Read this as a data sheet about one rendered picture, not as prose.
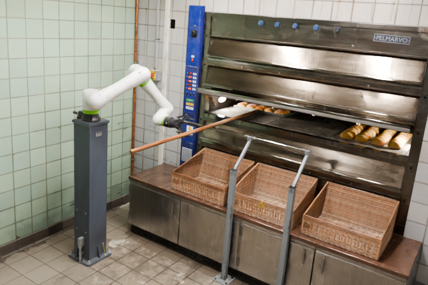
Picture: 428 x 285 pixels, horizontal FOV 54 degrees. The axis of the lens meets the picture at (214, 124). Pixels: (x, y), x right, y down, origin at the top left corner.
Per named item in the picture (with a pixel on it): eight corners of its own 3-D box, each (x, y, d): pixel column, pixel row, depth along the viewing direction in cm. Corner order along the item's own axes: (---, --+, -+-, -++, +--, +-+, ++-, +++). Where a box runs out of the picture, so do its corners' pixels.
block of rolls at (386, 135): (358, 125, 397) (359, 119, 395) (413, 136, 372) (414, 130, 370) (337, 137, 347) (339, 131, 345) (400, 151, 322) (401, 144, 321)
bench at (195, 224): (164, 213, 450) (166, 161, 436) (407, 310, 324) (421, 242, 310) (125, 233, 404) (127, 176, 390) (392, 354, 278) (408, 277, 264)
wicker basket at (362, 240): (322, 211, 348) (327, 180, 341) (394, 235, 318) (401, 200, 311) (299, 233, 309) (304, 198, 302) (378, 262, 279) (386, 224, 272)
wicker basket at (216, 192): (202, 173, 411) (204, 146, 404) (253, 190, 381) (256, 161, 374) (169, 187, 372) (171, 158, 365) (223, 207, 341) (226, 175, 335)
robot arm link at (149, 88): (137, 88, 350) (144, 86, 342) (144, 78, 355) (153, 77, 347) (163, 118, 368) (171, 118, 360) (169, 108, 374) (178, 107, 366)
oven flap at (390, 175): (202, 139, 405) (207, 119, 406) (400, 191, 312) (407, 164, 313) (199, 138, 402) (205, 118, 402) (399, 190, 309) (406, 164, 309)
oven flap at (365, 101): (205, 85, 392) (211, 64, 393) (414, 123, 299) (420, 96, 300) (203, 83, 389) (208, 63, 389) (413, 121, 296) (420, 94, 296)
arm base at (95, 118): (67, 116, 338) (67, 109, 337) (82, 114, 350) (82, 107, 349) (90, 123, 325) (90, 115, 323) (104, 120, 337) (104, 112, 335)
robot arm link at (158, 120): (153, 127, 362) (148, 118, 354) (160, 116, 368) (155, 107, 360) (165, 130, 355) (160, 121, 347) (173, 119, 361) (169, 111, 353)
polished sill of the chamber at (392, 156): (207, 116, 406) (207, 111, 405) (408, 161, 312) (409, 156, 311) (203, 116, 401) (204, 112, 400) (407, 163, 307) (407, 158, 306)
